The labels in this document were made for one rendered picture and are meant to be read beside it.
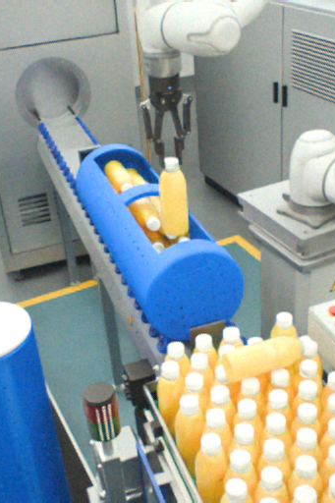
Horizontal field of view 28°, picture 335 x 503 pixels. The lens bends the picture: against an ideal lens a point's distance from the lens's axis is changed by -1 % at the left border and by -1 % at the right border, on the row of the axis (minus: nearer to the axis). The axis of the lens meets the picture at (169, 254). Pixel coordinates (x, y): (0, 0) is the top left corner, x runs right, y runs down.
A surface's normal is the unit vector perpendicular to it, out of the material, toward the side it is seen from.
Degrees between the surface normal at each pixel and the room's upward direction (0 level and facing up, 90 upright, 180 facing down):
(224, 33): 91
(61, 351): 0
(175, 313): 90
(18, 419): 88
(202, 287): 90
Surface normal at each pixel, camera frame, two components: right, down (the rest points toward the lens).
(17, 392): 0.68, 0.33
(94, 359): -0.07, -0.86
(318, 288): 0.43, 0.43
